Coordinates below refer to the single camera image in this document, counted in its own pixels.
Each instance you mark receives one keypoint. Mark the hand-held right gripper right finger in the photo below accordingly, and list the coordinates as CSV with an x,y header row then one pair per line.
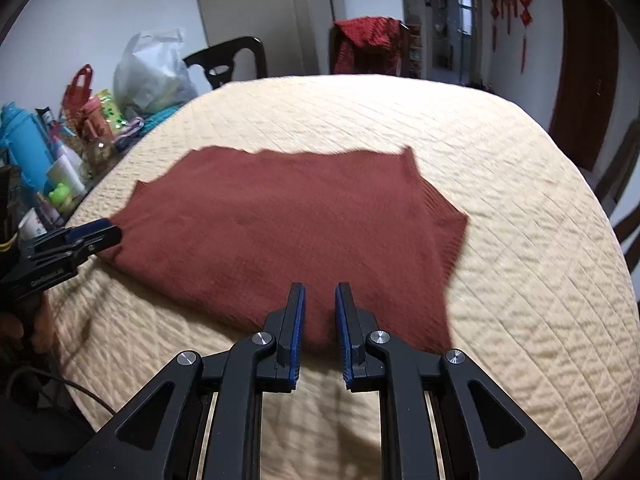
x,y
345,330

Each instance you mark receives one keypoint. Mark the teal knit mat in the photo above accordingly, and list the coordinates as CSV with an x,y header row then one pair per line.
x,y
155,120

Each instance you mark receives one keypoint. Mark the blue water bottle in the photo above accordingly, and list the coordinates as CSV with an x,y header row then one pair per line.
x,y
22,145

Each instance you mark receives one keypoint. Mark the open doorway with glass door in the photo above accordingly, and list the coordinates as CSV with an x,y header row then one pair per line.
x,y
452,25

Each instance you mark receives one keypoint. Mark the green frog toy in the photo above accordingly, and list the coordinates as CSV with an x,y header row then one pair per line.
x,y
61,196

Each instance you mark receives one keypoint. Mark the white cosmetic tube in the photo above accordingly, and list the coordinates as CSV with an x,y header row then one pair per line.
x,y
65,172

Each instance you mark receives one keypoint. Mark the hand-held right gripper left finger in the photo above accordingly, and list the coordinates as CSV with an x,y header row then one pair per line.
x,y
295,330

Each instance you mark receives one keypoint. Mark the red checked cloth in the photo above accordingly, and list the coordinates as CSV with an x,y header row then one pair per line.
x,y
367,42

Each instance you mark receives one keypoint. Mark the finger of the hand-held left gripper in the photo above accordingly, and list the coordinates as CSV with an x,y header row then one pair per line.
x,y
90,230
65,256

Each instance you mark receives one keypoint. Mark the white plastic bag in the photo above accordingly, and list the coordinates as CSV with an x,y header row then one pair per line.
x,y
150,80

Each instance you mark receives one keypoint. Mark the beige quilted blanket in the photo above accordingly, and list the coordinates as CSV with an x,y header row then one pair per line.
x,y
500,210

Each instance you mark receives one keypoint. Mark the green patterned packet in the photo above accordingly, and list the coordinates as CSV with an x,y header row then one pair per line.
x,y
111,110

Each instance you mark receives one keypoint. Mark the red gift bag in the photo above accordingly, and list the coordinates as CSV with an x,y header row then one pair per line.
x,y
77,95

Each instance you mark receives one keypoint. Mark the person's left hand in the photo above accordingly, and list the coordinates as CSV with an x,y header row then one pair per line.
x,y
42,320

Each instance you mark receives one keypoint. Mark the dark wooden chair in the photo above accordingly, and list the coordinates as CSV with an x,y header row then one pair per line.
x,y
622,180
240,55
331,50

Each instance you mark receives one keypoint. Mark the dark brown wooden door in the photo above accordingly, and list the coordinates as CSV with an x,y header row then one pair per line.
x,y
582,70

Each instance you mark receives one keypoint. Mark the rust red knit sweater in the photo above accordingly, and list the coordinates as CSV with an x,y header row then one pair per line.
x,y
280,220

